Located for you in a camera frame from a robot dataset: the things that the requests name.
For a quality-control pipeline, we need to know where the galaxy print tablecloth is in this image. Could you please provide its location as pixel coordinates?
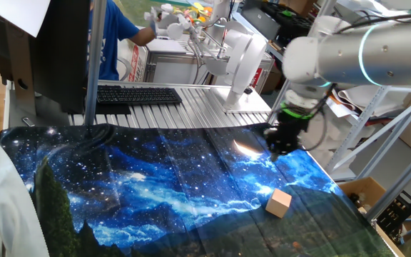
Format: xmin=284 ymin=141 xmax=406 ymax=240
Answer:
xmin=0 ymin=123 xmax=395 ymax=257

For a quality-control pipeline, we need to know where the person forearm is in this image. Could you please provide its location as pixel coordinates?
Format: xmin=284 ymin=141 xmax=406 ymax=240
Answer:
xmin=128 ymin=26 xmax=156 ymax=47

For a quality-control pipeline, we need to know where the person in blue shirt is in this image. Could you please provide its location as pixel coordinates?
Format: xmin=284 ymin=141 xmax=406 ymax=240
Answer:
xmin=87 ymin=0 xmax=141 ymax=81

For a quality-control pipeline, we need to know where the black plastic crate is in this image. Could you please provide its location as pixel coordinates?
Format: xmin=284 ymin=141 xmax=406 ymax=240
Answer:
xmin=376 ymin=191 xmax=411 ymax=238

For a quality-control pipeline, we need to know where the silver metal cabinet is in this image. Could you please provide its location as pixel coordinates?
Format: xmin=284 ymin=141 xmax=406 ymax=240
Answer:
xmin=143 ymin=37 xmax=275 ymax=94

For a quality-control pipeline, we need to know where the open cardboard box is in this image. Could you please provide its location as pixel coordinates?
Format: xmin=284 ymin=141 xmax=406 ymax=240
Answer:
xmin=339 ymin=176 xmax=411 ymax=257

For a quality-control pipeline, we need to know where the white paper sheet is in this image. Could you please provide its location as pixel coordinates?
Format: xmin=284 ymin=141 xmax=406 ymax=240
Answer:
xmin=0 ymin=0 xmax=52 ymax=39

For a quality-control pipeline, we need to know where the small wooden cube block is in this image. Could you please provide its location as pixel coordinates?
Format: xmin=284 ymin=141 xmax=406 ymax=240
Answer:
xmin=265 ymin=188 xmax=293 ymax=218

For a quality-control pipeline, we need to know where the black computer monitor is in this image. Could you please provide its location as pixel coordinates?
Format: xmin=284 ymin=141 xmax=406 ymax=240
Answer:
xmin=0 ymin=0 xmax=91 ymax=116

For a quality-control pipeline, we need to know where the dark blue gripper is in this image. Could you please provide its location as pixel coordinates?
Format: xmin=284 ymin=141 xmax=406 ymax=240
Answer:
xmin=264 ymin=111 xmax=312 ymax=163

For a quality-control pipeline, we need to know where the colourful toy pile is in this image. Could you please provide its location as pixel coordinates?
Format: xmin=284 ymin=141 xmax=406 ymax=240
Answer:
xmin=182 ymin=1 xmax=213 ymax=24

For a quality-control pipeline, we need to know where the black keyboard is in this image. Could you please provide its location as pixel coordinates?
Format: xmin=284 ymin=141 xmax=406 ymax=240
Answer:
xmin=96 ymin=85 xmax=183 ymax=106

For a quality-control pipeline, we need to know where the white metal shelf frame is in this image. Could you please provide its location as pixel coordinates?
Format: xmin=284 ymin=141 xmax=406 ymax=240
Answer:
xmin=325 ymin=84 xmax=411 ymax=181

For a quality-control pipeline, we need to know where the red and white sign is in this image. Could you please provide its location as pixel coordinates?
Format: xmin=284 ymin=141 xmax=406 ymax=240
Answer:
xmin=126 ymin=44 xmax=148 ymax=83

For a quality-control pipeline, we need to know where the silver white-robot base plate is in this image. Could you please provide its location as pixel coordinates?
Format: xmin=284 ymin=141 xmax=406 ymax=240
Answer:
xmin=208 ymin=86 xmax=273 ymax=115

